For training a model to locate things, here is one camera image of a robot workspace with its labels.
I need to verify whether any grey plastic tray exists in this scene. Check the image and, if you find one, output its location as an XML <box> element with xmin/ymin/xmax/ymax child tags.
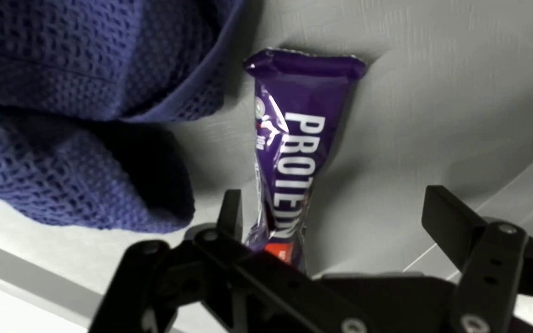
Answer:
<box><xmin>0</xmin><ymin>0</ymin><xmax>533</xmax><ymax>333</ymax></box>

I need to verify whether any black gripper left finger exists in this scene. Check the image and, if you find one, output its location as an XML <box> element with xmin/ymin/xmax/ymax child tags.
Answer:
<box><xmin>88</xmin><ymin>187</ymin><xmax>366</xmax><ymax>333</ymax></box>

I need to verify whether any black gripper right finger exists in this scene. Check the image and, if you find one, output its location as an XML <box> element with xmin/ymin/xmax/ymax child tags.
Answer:
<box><xmin>420</xmin><ymin>183</ymin><xmax>533</xmax><ymax>333</ymax></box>

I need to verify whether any blue waffle cloth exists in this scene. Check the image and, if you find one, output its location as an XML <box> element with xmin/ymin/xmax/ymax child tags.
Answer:
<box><xmin>0</xmin><ymin>0</ymin><xmax>246</xmax><ymax>235</ymax></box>

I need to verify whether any purple protein bar sachet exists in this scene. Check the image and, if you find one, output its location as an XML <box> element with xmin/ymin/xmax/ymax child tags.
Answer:
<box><xmin>242</xmin><ymin>48</ymin><xmax>368</xmax><ymax>266</ymax></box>

